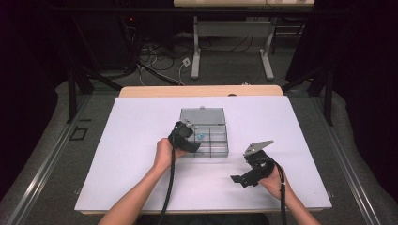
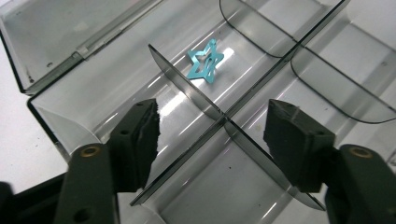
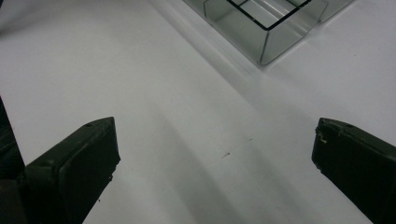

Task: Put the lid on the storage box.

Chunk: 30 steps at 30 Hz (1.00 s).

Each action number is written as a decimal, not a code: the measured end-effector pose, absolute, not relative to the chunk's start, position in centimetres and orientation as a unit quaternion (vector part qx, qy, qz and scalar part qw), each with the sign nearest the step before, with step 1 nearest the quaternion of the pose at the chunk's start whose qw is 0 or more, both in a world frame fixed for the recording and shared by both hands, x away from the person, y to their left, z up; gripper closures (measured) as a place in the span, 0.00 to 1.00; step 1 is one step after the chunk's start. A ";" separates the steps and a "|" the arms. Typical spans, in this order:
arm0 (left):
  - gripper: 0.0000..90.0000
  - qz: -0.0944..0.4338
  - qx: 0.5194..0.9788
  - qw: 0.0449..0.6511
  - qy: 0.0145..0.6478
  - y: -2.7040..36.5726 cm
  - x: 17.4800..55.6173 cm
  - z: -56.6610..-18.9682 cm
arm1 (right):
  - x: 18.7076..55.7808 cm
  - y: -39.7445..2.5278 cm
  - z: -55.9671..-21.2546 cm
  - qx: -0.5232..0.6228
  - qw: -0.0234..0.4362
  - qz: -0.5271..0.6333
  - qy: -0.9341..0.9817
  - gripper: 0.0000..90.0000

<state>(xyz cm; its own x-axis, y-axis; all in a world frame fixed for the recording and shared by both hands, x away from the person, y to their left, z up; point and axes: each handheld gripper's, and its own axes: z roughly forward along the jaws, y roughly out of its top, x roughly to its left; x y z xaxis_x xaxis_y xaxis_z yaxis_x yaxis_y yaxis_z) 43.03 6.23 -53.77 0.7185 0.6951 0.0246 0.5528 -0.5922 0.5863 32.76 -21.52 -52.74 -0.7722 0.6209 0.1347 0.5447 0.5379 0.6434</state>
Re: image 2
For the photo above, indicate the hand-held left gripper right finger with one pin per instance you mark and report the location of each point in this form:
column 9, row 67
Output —
column 358, row 186

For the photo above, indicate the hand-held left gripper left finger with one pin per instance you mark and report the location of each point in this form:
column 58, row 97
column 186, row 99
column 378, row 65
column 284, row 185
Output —
column 93, row 180

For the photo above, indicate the smoky clear compartment box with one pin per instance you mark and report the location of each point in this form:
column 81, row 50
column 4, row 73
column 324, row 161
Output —
column 218, row 186

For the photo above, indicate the blue star hair clip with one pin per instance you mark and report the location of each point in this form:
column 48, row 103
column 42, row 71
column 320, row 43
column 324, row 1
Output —
column 199, row 70

